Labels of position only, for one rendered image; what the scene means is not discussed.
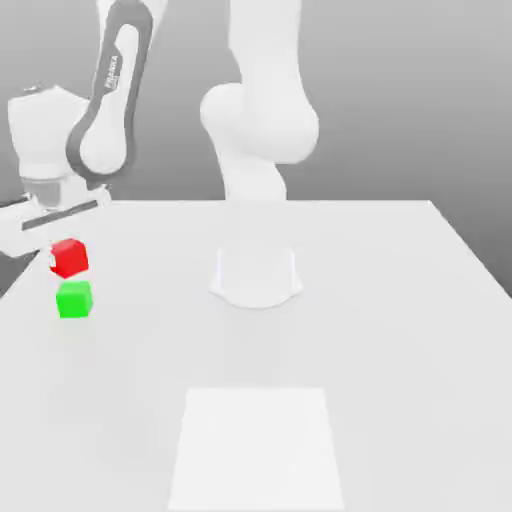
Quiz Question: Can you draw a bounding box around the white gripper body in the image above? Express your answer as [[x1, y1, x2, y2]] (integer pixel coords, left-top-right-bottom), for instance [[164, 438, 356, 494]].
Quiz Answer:
[[0, 188, 113, 259]]

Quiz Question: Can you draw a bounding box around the small red cube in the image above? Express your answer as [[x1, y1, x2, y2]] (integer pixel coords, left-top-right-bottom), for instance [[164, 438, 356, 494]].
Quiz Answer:
[[49, 237, 90, 280]]

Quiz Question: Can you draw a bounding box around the small green cube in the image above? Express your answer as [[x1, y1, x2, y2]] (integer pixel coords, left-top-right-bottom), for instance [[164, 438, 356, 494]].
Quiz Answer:
[[55, 280, 94, 320]]

